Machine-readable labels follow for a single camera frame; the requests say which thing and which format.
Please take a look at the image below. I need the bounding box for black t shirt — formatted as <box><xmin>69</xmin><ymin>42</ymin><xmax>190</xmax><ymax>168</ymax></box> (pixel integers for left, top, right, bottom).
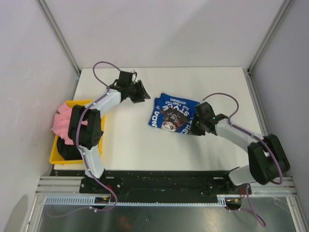
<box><xmin>56</xmin><ymin>130</ymin><xmax>104</xmax><ymax>161</ymax></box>

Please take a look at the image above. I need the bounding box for grey slotted cable duct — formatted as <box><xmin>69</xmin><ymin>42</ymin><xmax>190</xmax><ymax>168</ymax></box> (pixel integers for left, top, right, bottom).
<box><xmin>43</xmin><ymin>195</ymin><xmax>227</xmax><ymax>208</ymax></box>

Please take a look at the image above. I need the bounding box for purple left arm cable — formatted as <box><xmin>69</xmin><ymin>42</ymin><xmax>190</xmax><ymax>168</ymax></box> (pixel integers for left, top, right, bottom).
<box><xmin>45</xmin><ymin>61</ymin><xmax>121</xmax><ymax>218</ymax></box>

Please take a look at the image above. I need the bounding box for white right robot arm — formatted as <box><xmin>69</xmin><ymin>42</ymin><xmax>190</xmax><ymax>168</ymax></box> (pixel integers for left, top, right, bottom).
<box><xmin>190</xmin><ymin>102</ymin><xmax>290</xmax><ymax>194</ymax></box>

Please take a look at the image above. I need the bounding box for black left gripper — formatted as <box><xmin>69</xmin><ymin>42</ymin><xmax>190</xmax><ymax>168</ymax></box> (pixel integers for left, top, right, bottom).
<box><xmin>127</xmin><ymin>80</ymin><xmax>151</xmax><ymax>104</ymax></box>

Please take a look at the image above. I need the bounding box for yellow plastic bin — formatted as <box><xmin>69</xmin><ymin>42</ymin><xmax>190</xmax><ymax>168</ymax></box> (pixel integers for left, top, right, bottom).
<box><xmin>49</xmin><ymin>100</ymin><xmax>91</xmax><ymax>165</ymax></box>

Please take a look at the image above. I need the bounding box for right aluminium frame post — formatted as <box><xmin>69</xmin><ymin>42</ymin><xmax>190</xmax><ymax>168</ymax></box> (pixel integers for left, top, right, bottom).
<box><xmin>247</xmin><ymin>0</ymin><xmax>295</xmax><ymax>73</ymax></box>

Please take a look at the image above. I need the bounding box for left aluminium frame post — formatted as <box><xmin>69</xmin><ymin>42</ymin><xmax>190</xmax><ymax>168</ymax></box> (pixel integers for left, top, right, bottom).
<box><xmin>35</xmin><ymin>0</ymin><xmax>81</xmax><ymax>73</ymax></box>

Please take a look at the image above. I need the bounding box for pink t shirt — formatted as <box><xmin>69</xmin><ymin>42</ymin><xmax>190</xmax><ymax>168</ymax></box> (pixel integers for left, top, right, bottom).
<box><xmin>51</xmin><ymin>103</ymin><xmax>74</xmax><ymax>145</ymax></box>

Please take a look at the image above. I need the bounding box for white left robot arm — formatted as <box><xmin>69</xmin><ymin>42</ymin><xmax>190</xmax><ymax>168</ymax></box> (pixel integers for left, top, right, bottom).
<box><xmin>68</xmin><ymin>71</ymin><xmax>150</xmax><ymax>193</ymax></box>

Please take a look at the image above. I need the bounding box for blue t shirt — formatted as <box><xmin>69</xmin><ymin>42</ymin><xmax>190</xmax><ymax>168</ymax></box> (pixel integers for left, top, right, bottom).
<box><xmin>148</xmin><ymin>93</ymin><xmax>199</xmax><ymax>134</ymax></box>

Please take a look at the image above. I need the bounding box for aluminium frame post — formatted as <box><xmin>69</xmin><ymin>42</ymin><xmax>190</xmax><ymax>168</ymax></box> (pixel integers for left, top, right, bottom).
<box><xmin>35</xmin><ymin>0</ymin><xmax>81</xmax><ymax>73</ymax></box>
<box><xmin>247</xmin><ymin>0</ymin><xmax>295</xmax><ymax>73</ymax></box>

